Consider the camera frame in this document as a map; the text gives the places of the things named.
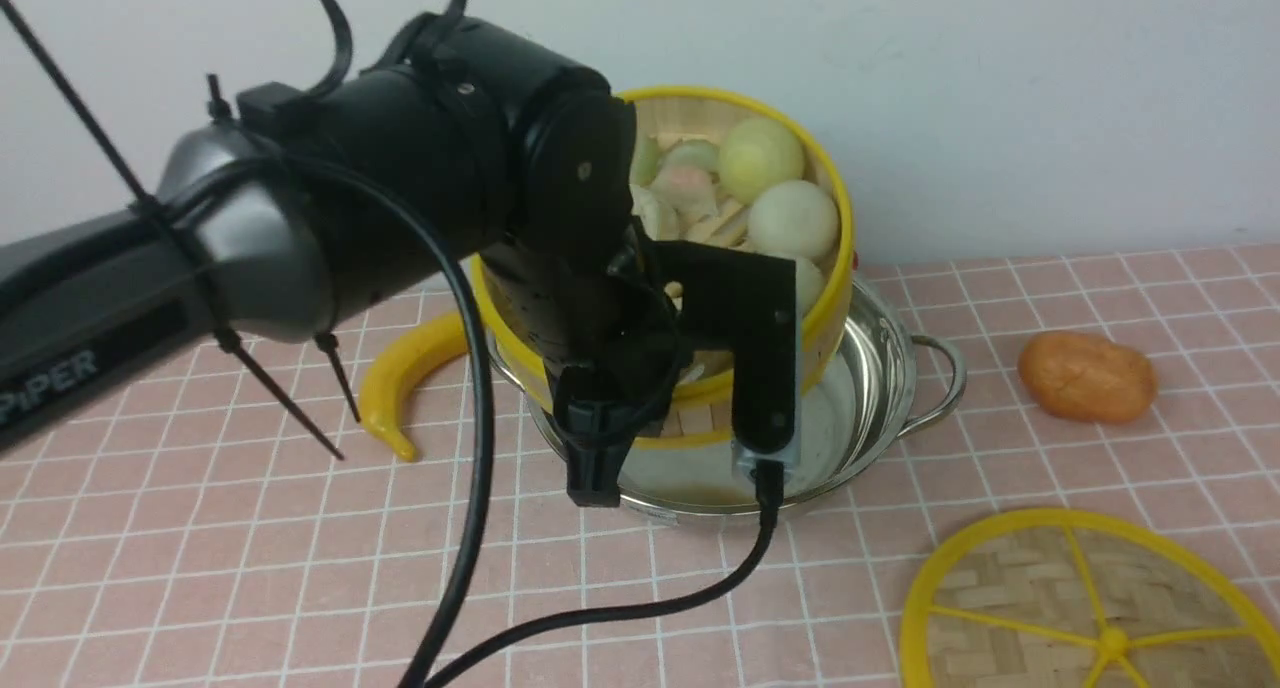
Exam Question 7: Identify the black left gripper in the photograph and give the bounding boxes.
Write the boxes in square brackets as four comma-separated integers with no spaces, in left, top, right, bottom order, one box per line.
[480,224,691,509]

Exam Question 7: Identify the yellow bamboo steamer basket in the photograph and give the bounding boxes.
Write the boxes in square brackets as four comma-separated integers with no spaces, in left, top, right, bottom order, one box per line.
[470,84,856,451]

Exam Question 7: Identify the yellow bamboo steamer lid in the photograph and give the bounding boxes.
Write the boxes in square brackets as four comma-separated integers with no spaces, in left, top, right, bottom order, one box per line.
[899,509,1279,687]

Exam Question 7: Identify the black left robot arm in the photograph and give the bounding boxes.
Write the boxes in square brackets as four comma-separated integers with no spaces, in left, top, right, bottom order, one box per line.
[3,13,678,506]

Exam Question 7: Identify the stainless steel pot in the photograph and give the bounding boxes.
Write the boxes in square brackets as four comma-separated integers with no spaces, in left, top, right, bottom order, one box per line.
[489,272,966,524]

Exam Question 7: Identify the yellow plastic banana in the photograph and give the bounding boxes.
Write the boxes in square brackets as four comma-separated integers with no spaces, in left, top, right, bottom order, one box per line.
[357,313,468,463]

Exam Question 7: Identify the white pleated bun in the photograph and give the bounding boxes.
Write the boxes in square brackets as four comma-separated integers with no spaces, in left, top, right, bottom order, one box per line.
[794,258,826,316]

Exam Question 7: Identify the pink green dumpling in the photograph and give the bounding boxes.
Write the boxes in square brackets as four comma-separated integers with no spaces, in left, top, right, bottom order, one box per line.
[649,138,721,226]

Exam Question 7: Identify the white bun upper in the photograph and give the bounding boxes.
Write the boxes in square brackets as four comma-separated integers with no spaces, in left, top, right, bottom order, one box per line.
[748,179,840,261]

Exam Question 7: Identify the pale yellow bun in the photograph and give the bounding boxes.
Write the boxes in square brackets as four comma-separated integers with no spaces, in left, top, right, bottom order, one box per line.
[719,116,806,205]

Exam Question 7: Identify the pink checkered tablecloth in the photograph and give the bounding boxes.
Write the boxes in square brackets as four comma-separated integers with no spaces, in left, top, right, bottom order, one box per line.
[1,246,1279,687]

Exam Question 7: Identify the orange bread roll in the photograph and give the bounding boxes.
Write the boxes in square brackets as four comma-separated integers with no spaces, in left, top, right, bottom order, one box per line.
[1018,331,1158,425]

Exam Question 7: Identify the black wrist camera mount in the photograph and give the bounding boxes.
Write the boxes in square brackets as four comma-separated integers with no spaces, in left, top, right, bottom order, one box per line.
[643,240,803,471]

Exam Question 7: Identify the black camera cable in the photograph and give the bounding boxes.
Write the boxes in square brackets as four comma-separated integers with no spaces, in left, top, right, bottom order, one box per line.
[291,159,786,688]

